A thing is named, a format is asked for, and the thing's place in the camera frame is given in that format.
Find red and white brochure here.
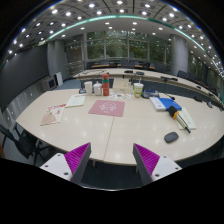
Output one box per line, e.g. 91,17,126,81
40,103,67,127

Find black chair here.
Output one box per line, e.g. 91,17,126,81
0,123,44,161

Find pale green booklet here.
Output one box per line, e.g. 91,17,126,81
175,107,197,131

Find ceiling lights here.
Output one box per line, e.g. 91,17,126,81
6,0,224,73

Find white paper leaflet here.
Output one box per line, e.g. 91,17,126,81
65,93,87,108

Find black desk microphone unit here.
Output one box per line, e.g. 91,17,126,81
142,88,160,100

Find red bottle with green band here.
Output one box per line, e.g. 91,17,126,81
101,72,111,97

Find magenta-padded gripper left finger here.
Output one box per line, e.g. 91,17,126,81
39,142,92,184

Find beige cardboard box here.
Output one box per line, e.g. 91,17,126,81
112,77,134,95

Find blue and white book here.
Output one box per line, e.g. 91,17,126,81
148,96,183,112

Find dark office chairs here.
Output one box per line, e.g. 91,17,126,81
98,59,214,91

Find white standing board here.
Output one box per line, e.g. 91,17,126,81
54,71,64,87

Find green printed cup with straw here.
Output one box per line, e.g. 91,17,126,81
133,79,145,99

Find pink mouse pad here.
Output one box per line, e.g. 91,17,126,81
87,99,126,118

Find handheld microphone with yellow ring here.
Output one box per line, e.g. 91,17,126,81
166,105,192,134

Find white box appliance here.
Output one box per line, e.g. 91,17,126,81
41,76,58,92

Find black computer mouse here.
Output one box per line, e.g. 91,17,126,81
163,131,180,144

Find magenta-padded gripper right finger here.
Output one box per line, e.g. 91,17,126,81
132,143,183,186

